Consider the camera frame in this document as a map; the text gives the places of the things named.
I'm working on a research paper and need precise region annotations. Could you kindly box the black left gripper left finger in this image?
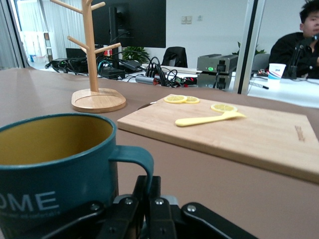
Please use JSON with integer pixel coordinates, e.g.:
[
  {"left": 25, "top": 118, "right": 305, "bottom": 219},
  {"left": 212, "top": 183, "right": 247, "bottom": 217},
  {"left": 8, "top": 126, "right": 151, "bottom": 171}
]
[{"left": 39, "top": 175, "right": 151, "bottom": 239}]

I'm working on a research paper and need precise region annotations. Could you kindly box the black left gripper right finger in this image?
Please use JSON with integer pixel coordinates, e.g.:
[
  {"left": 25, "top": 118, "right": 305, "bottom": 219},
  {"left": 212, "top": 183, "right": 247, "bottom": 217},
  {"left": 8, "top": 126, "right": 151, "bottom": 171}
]
[{"left": 149, "top": 175, "right": 252, "bottom": 239}]

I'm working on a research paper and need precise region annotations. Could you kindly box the dark teal mug yellow inside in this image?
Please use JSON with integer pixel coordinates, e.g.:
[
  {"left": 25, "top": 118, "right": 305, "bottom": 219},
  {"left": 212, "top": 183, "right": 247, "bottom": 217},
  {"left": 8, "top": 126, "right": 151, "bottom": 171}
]
[{"left": 0, "top": 113, "right": 155, "bottom": 236}]

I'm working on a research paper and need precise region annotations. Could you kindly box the wooden mug tree rack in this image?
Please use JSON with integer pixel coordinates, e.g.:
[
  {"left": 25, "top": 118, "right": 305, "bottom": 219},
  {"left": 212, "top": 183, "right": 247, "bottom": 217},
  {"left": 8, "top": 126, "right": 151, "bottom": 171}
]
[{"left": 49, "top": 0, "right": 127, "bottom": 114}]

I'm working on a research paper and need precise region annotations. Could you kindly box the white paper cup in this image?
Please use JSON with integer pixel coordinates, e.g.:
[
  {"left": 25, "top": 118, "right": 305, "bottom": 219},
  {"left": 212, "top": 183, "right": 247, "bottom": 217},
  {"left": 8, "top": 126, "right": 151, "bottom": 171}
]
[{"left": 268, "top": 63, "right": 287, "bottom": 83}]

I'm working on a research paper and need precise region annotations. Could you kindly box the brown table mat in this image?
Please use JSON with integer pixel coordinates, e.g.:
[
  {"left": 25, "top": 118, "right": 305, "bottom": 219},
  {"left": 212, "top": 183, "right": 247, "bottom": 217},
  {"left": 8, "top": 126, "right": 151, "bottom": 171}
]
[{"left": 0, "top": 67, "right": 319, "bottom": 239}]

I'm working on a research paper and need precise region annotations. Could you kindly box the yellow plastic fork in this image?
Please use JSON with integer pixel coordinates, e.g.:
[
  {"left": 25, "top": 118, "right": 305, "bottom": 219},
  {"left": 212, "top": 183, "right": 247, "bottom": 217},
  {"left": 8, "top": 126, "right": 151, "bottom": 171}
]
[{"left": 174, "top": 111, "right": 247, "bottom": 127}]

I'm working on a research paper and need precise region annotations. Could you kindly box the wooden cutting board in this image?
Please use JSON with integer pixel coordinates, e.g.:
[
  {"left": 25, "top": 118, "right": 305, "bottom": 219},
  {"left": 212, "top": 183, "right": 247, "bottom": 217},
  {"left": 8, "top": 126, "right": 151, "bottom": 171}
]
[{"left": 117, "top": 94, "right": 319, "bottom": 185}]

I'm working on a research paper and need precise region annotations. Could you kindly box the silver usb hub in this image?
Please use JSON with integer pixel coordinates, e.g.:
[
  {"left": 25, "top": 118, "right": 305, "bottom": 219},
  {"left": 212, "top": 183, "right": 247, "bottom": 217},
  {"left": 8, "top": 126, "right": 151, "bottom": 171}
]
[{"left": 135, "top": 74, "right": 160, "bottom": 86}]

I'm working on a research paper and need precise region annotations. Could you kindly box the circuit board with red lights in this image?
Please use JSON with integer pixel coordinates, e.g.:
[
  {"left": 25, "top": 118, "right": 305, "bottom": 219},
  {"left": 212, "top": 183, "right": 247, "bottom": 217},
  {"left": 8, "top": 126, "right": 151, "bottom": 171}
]
[{"left": 174, "top": 76, "right": 197, "bottom": 88}]

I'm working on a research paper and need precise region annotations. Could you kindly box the small black box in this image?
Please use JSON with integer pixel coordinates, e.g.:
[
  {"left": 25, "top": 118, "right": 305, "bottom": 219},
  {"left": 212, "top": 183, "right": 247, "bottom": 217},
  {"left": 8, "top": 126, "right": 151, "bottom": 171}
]
[{"left": 101, "top": 66, "right": 126, "bottom": 80}]

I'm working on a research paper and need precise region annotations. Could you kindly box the grey equipment box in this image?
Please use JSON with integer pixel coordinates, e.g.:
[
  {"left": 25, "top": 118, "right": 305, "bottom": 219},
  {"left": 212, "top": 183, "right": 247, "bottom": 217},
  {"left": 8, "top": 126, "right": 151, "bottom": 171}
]
[
  {"left": 196, "top": 72, "right": 236, "bottom": 91},
  {"left": 196, "top": 54, "right": 239, "bottom": 75}
]

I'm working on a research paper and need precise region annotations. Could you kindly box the black power adapter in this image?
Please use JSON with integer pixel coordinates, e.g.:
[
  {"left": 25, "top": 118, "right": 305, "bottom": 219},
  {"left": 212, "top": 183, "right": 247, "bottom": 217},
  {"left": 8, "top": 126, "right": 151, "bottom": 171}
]
[{"left": 122, "top": 59, "right": 143, "bottom": 73}]

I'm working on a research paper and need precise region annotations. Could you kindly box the black equipment with green light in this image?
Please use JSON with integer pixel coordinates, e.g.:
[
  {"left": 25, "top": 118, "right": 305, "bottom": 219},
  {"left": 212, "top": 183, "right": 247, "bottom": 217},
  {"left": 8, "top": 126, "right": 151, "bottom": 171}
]
[{"left": 44, "top": 57, "right": 88, "bottom": 74}]

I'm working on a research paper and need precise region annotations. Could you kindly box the black office chair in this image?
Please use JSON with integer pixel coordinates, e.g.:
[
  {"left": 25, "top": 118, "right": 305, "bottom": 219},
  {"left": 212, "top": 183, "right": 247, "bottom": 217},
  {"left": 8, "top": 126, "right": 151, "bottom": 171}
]
[{"left": 161, "top": 46, "right": 188, "bottom": 68}]

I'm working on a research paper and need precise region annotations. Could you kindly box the green potted plant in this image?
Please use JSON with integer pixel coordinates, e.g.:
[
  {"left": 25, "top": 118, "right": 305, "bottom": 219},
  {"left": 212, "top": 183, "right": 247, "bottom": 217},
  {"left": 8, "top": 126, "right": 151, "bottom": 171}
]
[
  {"left": 121, "top": 46, "right": 151, "bottom": 64},
  {"left": 231, "top": 41, "right": 267, "bottom": 56}
]

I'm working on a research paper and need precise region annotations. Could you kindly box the black and white pen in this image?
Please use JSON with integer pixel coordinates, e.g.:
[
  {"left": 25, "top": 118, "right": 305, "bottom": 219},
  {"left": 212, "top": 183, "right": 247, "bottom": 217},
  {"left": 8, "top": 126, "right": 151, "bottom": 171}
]
[{"left": 249, "top": 81, "right": 270, "bottom": 90}]

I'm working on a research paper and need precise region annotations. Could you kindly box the black laptop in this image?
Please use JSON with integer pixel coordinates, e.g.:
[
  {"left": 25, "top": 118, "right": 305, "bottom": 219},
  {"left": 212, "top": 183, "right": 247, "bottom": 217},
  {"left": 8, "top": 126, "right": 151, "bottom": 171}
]
[{"left": 65, "top": 47, "right": 88, "bottom": 60}]

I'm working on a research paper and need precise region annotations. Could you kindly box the white desk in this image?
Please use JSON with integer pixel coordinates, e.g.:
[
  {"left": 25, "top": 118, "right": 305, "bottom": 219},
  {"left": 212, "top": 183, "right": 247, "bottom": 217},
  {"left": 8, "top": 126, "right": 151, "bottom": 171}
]
[{"left": 245, "top": 74, "right": 319, "bottom": 109}]

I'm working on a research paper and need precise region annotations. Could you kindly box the black monitor on stand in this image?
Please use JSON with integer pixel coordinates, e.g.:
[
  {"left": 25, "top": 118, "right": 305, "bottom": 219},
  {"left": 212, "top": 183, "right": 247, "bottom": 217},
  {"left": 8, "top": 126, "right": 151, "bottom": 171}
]
[{"left": 91, "top": 0, "right": 167, "bottom": 70}]

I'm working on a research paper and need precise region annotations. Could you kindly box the black microphone stand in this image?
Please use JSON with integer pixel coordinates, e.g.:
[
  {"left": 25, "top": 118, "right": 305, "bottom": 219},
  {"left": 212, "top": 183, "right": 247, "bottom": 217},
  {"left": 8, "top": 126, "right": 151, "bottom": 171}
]
[{"left": 284, "top": 33, "right": 319, "bottom": 80}]

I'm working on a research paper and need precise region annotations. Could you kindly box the black window pillar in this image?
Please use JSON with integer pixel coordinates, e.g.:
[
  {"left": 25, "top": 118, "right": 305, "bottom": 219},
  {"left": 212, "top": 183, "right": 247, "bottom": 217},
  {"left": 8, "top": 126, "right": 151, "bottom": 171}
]
[{"left": 6, "top": 0, "right": 30, "bottom": 68}]

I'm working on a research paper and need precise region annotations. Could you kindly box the person in black top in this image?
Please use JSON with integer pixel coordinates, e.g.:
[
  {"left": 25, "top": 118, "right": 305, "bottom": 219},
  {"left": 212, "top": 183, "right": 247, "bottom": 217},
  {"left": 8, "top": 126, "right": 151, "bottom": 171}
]
[{"left": 269, "top": 0, "right": 319, "bottom": 80}]

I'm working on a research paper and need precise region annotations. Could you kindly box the black cable bundle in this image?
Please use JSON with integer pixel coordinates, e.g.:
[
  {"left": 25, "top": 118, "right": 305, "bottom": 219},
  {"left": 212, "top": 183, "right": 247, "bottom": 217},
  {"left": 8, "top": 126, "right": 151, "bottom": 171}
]
[{"left": 146, "top": 56, "right": 186, "bottom": 88}]

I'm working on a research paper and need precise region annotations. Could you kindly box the aluminium post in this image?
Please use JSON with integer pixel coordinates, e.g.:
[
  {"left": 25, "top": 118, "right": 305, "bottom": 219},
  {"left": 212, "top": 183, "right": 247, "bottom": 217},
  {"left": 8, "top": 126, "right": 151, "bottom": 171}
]
[{"left": 233, "top": 0, "right": 265, "bottom": 95}]

